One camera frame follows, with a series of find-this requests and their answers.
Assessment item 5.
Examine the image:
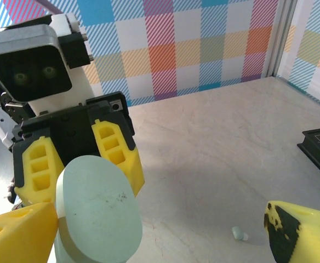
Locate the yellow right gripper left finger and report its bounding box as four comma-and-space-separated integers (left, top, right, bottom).
0, 202, 60, 263

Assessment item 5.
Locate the aluminium left corner post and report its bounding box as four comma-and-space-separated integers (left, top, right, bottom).
264, 0, 298, 79

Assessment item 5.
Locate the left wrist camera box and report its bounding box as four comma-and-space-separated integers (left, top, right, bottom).
0, 13, 95, 117

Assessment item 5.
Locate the green earbud charging case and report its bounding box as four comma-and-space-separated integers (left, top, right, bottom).
54, 154, 144, 263

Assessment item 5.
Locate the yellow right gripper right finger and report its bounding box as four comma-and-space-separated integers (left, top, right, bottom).
263, 200, 320, 263

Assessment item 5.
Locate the small green earbud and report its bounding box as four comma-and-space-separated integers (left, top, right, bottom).
231, 226, 250, 242

